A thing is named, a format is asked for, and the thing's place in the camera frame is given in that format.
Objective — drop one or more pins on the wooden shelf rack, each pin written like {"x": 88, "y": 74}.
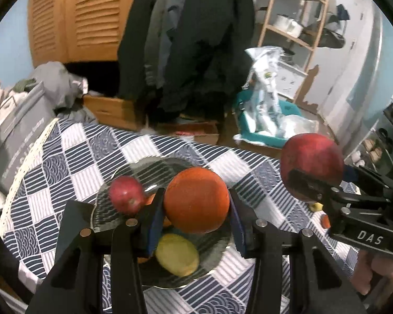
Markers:
{"x": 319, "y": 16}

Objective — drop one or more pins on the wooden crate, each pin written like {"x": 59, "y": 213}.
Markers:
{"x": 111, "y": 111}

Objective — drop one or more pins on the small yellow fruit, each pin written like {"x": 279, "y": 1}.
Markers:
{"x": 316, "y": 206}

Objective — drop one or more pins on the large red apple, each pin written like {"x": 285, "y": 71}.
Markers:
{"x": 311, "y": 153}

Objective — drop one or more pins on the small orange red fruit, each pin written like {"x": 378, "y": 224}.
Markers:
{"x": 326, "y": 221}

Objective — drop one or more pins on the clear plastic bag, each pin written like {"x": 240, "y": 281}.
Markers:
{"x": 298, "y": 126}

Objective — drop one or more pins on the metal pot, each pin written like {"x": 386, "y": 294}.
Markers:
{"x": 288, "y": 25}

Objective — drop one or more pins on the grey hanging garment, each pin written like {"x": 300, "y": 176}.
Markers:
{"x": 160, "y": 32}

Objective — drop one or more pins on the grey bag with white print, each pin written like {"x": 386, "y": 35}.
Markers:
{"x": 16, "y": 130}

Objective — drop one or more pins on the orange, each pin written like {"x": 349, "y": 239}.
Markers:
{"x": 196, "y": 199}
{"x": 150, "y": 200}

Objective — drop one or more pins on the black hanging coat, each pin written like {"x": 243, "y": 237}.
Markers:
{"x": 209, "y": 39}

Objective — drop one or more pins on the white printed plastic bag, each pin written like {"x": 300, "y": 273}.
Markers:
{"x": 263, "y": 81}

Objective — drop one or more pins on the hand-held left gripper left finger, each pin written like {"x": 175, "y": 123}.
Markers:
{"x": 152, "y": 227}

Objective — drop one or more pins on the wooden louvered cabinet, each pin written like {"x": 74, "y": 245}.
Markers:
{"x": 85, "y": 16}

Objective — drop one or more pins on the brown cardboard box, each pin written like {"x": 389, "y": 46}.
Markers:
{"x": 196, "y": 132}

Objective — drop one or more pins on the blue white patterned tablecloth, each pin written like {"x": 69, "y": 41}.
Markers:
{"x": 68, "y": 157}

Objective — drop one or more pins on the clear glass plate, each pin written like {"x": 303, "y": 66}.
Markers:
{"x": 150, "y": 170}

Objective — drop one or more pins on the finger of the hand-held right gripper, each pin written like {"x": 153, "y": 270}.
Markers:
{"x": 370, "y": 183}
{"x": 309, "y": 183}

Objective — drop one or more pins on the dark hanging bag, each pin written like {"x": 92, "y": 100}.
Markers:
{"x": 334, "y": 29}

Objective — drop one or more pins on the white drawer cabinet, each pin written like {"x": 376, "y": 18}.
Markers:
{"x": 291, "y": 78}

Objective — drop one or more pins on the teal plastic basket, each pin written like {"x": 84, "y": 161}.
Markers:
{"x": 249, "y": 127}

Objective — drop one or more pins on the small red apple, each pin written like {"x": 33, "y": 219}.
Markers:
{"x": 126, "y": 194}

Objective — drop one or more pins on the yellow green mango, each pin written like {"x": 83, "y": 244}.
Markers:
{"x": 177, "y": 255}

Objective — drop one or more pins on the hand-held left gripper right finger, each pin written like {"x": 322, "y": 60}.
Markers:
{"x": 239, "y": 232}

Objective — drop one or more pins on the person's right hand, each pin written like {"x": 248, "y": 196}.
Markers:
{"x": 376, "y": 271}

